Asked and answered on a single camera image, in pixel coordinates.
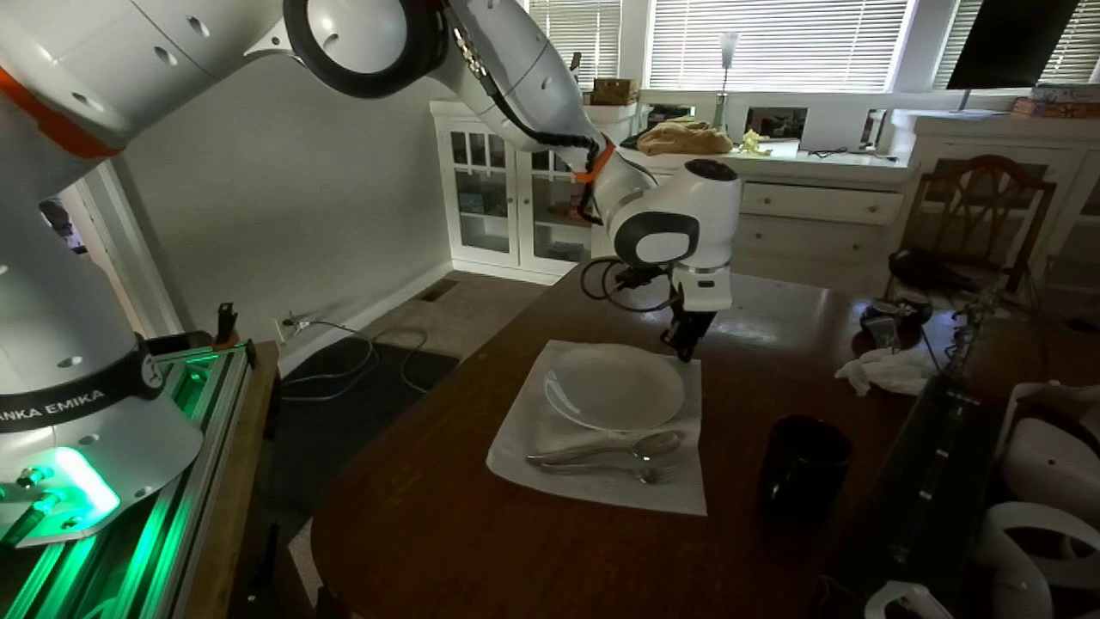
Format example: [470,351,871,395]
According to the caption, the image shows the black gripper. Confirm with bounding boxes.
[666,285,723,366]

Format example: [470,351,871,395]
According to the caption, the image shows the white paper towel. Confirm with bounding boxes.
[486,337,713,518]

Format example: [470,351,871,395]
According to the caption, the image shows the white round plate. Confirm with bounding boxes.
[539,340,690,437]

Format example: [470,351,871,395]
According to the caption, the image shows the silver spoon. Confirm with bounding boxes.
[527,431,686,468]

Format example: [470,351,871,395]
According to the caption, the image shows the silver fork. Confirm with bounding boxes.
[527,446,666,490]

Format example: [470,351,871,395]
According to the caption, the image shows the black mug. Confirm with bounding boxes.
[760,412,851,530]

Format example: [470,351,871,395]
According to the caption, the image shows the crumpled white cloth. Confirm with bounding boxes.
[833,340,939,400]

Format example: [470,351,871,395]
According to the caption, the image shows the white glass-door cabinet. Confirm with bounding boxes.
[427,97,603,290]

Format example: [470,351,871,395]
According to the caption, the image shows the brown box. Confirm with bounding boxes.
[589,75,637,112]

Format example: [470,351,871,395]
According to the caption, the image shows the long black case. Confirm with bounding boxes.
[839,375,1003,619]

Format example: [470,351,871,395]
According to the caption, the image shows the dark wooden chair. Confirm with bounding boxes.
[887,150,1058,309]

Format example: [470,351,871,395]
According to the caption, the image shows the white window blinds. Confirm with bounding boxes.
[524,0,920,97]

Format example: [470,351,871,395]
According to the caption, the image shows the black floor mat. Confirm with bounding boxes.
[264,337,464,538]

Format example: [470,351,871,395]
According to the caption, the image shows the white VR controller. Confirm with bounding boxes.
[992,381,1100,526]
[972,498,1100,619]

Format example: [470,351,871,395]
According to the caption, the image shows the aluminium robot stand green light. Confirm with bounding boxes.
[0,334,282,619]

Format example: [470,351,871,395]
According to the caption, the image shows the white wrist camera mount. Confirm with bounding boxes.
[678,261,738,312]

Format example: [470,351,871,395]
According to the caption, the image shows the small picture frame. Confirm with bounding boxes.
[743,102,810,148]

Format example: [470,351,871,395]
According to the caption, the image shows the floor cables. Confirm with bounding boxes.
[272,308,432,406]

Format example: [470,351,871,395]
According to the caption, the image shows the black wall television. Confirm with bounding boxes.
[947,0,1085,93]

